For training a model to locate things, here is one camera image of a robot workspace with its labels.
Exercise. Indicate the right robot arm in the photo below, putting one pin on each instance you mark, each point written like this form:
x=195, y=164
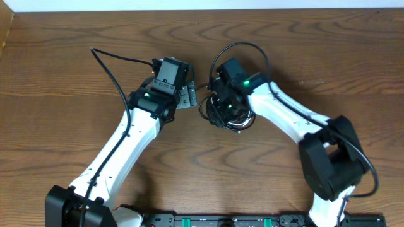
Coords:
x=332, y=160

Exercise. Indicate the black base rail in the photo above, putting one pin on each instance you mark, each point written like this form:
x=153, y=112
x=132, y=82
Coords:
x=288, y=220

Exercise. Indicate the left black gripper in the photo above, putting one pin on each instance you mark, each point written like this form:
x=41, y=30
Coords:
x=184, y=84

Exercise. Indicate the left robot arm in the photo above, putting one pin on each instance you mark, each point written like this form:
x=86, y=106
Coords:
x=89, y=200

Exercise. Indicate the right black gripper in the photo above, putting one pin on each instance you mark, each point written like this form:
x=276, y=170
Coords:
x=216, y=112

